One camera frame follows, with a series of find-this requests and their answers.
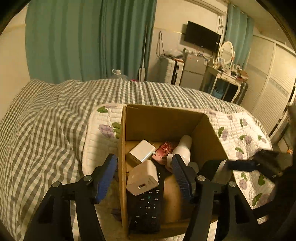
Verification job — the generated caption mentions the white plastic bottle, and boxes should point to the white plastic bottle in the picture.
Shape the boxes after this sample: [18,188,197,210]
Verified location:
[166,135,192,168]

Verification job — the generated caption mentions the red rose card box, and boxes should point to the red rose card box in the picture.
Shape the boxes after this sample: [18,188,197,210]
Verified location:
[152,141,177,165]

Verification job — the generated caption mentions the small white charger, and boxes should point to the small white charger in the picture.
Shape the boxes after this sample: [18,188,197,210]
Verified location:
[126,160,159,196]

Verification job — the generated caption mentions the white charger box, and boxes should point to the white charger box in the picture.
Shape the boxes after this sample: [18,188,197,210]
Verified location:
[127,140,156,165]

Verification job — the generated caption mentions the black rectangular box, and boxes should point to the black rectangular box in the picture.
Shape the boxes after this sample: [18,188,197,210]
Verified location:
[198,160,233,184]

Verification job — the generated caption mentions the white floral quilt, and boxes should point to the white floral quilt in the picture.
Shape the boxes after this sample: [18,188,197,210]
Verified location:
[82,103,271,235]

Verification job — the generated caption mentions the black remote control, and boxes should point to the black remote control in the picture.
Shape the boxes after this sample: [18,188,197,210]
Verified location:
[128,160,168,235]

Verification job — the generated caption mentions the brown cardboard box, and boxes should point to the brown cardboard box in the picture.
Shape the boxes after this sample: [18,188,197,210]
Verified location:
[118,104,228,240]

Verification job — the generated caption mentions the blue storage basket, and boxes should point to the blue storage basket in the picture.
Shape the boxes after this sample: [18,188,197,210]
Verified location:
[212,88,224,99]

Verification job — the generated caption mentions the grey checked bedspread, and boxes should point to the grey checked bedspread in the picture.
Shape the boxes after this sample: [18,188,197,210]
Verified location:
[1,79,258,240]

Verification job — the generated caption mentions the white louvered wardrobe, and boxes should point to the white louvered wardrobe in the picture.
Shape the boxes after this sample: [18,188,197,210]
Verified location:
[240,35,295,138]

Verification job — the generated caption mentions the white dressing table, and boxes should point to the white dressing table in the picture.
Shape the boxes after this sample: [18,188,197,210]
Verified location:
[200,65,248,105]

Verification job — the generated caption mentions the clear water jug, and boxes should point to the clear water jug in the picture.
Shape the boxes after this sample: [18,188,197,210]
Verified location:
[110,69,128,80]

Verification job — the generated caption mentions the white suitcase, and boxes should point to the white suitcase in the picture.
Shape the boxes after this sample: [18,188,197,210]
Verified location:
[159,57,184,86]

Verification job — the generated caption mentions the grey small refrigerator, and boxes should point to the grey small refrigerator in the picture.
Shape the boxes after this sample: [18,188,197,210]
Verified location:
[180,53,207,90]

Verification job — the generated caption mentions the white oval mirror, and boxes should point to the white oval mirror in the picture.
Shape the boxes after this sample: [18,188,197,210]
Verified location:
[217,41,235,65]

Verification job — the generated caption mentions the teal right curtain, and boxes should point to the teal right curtain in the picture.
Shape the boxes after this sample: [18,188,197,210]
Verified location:
[224,4,254,70]

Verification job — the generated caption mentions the teal curtain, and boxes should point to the teal curtain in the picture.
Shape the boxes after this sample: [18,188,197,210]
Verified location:
[25,1,157,83]
[224,4,254,70]

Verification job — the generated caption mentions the black wall television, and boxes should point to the black wall television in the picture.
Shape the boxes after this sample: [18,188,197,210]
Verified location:
[184,21,221,53]

